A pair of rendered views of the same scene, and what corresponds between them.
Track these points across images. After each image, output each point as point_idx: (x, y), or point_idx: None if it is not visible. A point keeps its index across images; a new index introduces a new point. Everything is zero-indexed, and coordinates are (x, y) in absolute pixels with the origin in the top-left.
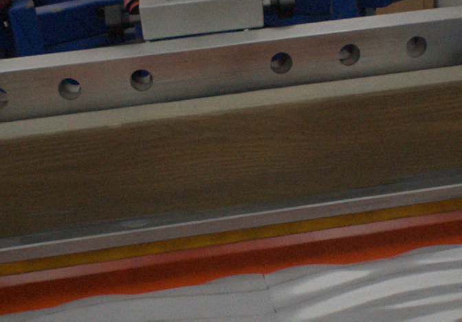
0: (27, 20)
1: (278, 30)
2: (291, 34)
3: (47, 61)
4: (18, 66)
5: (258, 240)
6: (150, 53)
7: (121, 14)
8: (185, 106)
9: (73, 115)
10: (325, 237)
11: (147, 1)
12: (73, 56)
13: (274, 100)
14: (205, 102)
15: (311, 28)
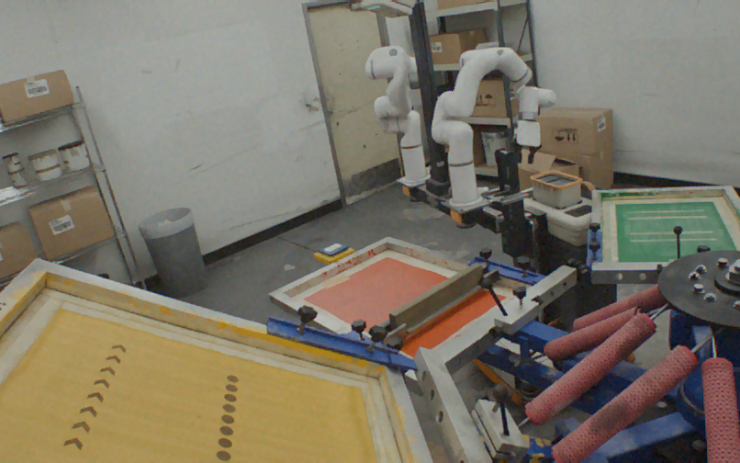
0: (670, 321)
1: (485, 328)
2: (477, 327)
3: (532, 291)
4: (535, 287)
5: (442, 317)
6: (507, 304)
7: (534, 299)
8: (444, 282)
9: (461, 274)
10: (430, 322)
11: (526, 300)
12: (528, 295)
13: (431, 288)
14: (442, 284)
15: (476, 333)
